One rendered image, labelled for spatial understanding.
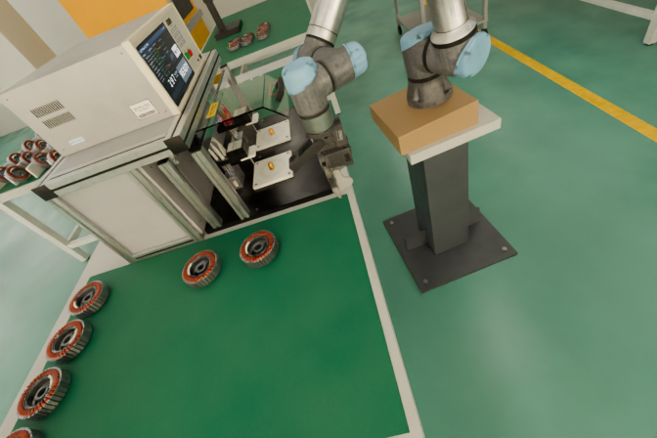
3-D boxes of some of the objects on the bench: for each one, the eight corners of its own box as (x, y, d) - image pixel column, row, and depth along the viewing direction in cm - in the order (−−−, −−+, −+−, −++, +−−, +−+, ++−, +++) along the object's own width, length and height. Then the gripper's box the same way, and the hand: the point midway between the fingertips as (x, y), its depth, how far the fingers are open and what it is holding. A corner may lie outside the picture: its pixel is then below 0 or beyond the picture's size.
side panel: (205, 233, 106) (138, 162, 84) (203, 240, 103) (134, 169, 82) (133, 256, 109) (51, 194, 87) (130, 264, 106) (45, 201, 85)
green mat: (347, 194, 98) (347, 193, 98) (410, 432, 53) (410, 432, 53) (90, 277, 108) (89, 277, 108) (-41, 536, 63) (-43, 537, 63)
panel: (226, 130, 151) (190, 72, 132) (203, 233, 103) (140, 165, 83) (224, 131, 152) (187, 73, 132) (200, 234, 103) (136, 166, 83)
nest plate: (289, 121, 138) (287, 119, 137) (290, 139, 127) (289, 137, 126) (258, 132, 140) (256, 130, 139) (256, 152, 128) (255, 149, 128)
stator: (281, 233, 95) (276, 225, 92) (278, 264, 86) (272, 256, 84) (247, 240, 97) (241, 234, 94) (241, 272, 88) (235, 265, 86)
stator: (224, 250, 97) (217, 243, 94) (221, 282, 88) (213, 275, 86) (191, 262, 97) (184, 256, 95) (185, 294, 89) (177, 287, 87)
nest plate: (291, 153, 120) (290, 150, 119) (293, 176, 109) (291, 174, 108) (255, 164, 122) (254, 162, 121) (254, 190, 111) (252, 187, 110)
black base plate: (319, 102, 147) (317, 98, 146) (339, 192, 100) (337, 186, 98) (228, 135, 152) (226, 131, 151) (207, 235, 105) (203, 230, 103)
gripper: (344, 133, 69) (365, 197, 83) (335, 107, 78) (356, 168, 92) (307, 145, 70) (334, 207, 84) (303, 117, 79) (328, 177, 93)
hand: (334, 187), depth 87 cm, fingers open, 6 cm apart
